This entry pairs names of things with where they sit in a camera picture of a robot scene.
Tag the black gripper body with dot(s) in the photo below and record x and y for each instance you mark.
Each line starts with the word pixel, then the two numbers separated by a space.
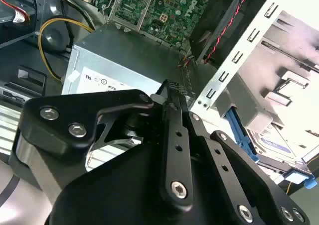
pixel 119 192

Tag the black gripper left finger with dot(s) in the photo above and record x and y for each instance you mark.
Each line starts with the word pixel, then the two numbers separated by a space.
pixel 74 105

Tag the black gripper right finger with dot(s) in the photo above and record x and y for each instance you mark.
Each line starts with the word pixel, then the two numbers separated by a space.
pixel 224 167

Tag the hard disk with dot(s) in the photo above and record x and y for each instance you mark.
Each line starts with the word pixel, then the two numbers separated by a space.
pixel 243 135

